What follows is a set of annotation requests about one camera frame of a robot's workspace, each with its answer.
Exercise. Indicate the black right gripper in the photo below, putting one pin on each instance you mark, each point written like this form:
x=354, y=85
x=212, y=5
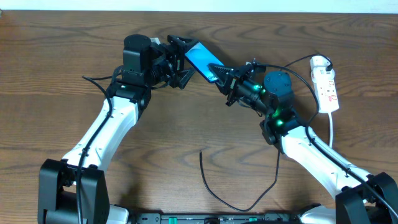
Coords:
x=234, y=86

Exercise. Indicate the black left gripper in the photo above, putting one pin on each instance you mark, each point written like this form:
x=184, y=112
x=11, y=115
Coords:
x=178, y=62

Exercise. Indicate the blue Galaxy smartphone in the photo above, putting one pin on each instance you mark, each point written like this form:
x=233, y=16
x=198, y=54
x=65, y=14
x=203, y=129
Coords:
x=200, y=57

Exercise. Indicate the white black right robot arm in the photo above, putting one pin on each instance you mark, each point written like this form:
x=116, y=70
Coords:
x=359, y=196

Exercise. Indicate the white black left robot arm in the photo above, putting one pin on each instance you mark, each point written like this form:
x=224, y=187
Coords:
x=73, y=189

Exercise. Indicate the white USB charger adapter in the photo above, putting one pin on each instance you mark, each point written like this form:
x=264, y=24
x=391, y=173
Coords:
x=320, y=61

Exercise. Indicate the white power strip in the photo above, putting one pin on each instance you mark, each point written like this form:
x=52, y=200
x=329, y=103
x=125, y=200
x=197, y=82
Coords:
x=325, y=89

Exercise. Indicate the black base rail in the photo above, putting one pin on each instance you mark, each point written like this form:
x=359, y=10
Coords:
x=157, y=218

